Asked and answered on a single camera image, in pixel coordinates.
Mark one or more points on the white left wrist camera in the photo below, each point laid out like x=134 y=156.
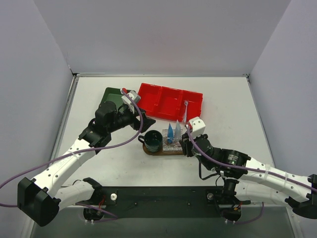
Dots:
x=129 y=97

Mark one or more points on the green plastic bin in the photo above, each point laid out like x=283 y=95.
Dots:
x=112 y=94

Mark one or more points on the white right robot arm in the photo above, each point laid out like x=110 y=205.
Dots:
x=247 y=179

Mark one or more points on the white toothpaste tube orange cap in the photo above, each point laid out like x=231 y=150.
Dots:
x=177 y=134

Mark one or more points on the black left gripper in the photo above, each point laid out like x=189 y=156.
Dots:
x=136 y=120

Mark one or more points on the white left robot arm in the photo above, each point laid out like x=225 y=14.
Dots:
x=42 y=197

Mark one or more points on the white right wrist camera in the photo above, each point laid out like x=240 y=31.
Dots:
x=196 y=127

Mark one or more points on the red compartment tray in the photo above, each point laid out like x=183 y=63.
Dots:
x=168 y=103

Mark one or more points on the blue white toothpaste tube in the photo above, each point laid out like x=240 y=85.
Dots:
x=170 y=134

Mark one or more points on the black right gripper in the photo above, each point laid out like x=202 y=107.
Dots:
x=187 y=147

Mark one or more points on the clear acrylic toothbrush holder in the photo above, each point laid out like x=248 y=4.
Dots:
x=170 y=147

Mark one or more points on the oval wooden tray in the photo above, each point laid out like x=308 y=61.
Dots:
x=161 y=153

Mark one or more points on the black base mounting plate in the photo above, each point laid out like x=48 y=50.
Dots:
x=162 y=201

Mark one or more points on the dark green mug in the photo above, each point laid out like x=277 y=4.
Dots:
x=152 y=140

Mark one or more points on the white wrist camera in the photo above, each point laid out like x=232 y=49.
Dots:
x=129 y=97
x=196 y=127

